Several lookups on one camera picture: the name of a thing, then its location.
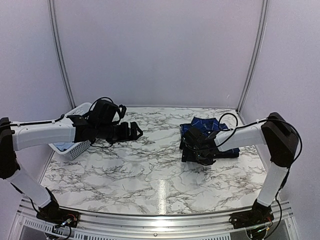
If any blue plaid long sleeve shirt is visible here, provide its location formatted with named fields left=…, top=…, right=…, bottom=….
left=179, top=117, right=240, bottom=158

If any aluminium front table rail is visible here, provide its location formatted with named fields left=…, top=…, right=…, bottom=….
left=8, top=197, right=300, bottom=240

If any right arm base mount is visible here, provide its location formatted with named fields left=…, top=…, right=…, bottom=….
left=229, top=209, right=275, bottom=229

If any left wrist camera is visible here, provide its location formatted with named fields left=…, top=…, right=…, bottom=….
left=117, top=104, right=127, bottom=120

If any black shirt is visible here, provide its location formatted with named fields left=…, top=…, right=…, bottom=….
left=179, top=141, right=240, bottom=166

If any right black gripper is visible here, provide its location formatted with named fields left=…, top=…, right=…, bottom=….
left=182, top=146, right=214, bottom=165

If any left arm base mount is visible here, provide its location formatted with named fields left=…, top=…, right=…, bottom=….
left=36, top=208, right=80, bottom=228

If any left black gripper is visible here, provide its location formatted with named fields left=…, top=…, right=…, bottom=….
left=96, top=121, right=143, bottom=144

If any white plastic laundry basket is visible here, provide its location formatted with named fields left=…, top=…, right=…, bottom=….
left=49, top=102, right=91, bottom=160

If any light blue shirt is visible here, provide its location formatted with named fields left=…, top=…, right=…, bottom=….
left=53, top=142, right=74, bottom=152

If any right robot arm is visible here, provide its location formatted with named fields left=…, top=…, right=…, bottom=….
left=181, top=112, right=303, bottom=224

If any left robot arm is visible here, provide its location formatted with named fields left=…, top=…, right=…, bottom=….
left=0, top=97, right=143, bottom=223

